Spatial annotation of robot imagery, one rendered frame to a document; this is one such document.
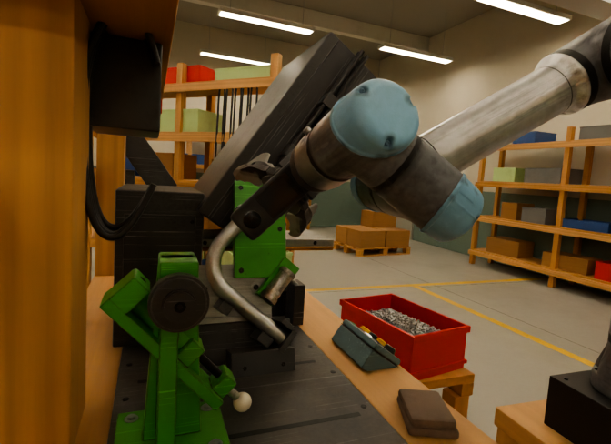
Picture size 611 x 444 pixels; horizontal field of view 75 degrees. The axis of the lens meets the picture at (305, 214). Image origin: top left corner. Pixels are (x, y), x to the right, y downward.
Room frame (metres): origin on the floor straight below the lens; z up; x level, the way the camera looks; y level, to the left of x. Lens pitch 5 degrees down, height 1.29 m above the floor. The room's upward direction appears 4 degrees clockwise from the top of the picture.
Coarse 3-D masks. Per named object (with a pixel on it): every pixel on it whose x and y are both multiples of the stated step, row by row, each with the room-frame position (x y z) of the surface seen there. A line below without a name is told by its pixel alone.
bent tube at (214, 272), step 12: (240, 204) 0.81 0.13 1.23; (228, 228) 0.79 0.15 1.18; (216, 240) 0.78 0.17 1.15; (228, 240) 0.79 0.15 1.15; (216, 252) 0.77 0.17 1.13; (216, 264) 0.77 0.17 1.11; (216, 276) 0.76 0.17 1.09; (216, 288) 0.76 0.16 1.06; (228, 288) 0.76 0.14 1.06; (228, 300) 0.76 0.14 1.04; (240, 300) 0.77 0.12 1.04; (240, 312) 0.77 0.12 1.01; (252, 312) 0.77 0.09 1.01; (264, 324) 0.77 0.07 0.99; (276, 324) 0.79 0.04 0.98; (276, 336) 0.78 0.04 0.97
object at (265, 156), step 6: (258, 156) 0.65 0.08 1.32; (264, 156) 0.64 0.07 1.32; (252, 162) 0.64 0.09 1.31; (240, 168) 0.62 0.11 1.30; (234, 174) 0.65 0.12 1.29; (240, 174) 0.62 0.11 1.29; (246, 174) 0.61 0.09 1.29; (252, 174) 0.60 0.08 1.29; (246, 180) 0.62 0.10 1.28; (252, 180) 0.61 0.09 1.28; (258, 180) 0.60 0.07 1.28; (258, 186) 0.61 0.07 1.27
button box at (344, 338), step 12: (348, 324) 0.90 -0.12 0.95; (336, 336) 0.91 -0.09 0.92; (348, 336) 0.87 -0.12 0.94; (360, 336) 0.84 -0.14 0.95; (348, 348) 0.84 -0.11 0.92; (360, 348) 0.82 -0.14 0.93; (372, 348) 0.79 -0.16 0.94; (384, 348) 0.80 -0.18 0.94; (360, 360) 0.79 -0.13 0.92; (372, 360) 0.79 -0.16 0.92; (384, 360) 0.80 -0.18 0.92; (396, 360) 0.81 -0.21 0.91
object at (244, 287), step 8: (200, 272) 0.80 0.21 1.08; (224, 272) 0.82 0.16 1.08; (232, 272) 0.83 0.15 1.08; (232, 280) 0.82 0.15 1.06; (240, 280) 0.83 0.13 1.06; (248, 280) 0.84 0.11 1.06; (256, 280) 0.84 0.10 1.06; (264, 280) 0.85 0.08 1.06; (208, 288) 0.80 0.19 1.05; (240, 288) 0.82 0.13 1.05; (248, 288) 0.83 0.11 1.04; (256, 288) 0.83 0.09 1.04; (216, 296) 0.80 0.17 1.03; (248, 296) 0.82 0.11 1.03; (256, 296) 0.83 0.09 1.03; (256, 304) 0.83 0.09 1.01; (264, 304) 0.83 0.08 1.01; (208, 312) 0.79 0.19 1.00; (216, 312) 0.80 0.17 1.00; (232, 312) 0.81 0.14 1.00; (264, 312) 0.83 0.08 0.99; (208, 320) 0.78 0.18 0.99; (216, 320) 0.79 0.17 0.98; (224, 320) 0.80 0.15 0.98; (232, 320) 0.80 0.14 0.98; (240, 320) 0.81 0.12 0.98; (248, 320) 0.82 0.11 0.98
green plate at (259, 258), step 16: (240, 192) 0.85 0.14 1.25; (240, 240) 0.83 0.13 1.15; (256, 240) 0.84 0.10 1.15; (272, 240) 0.86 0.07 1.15; (240, 256) 0.82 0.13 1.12; (256, 256) 0.83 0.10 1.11; (272, 256) 0.85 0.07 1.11; (240, 272) 0.81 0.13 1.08; (256, 272) 0.83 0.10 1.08; (272, 272) 0.84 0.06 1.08
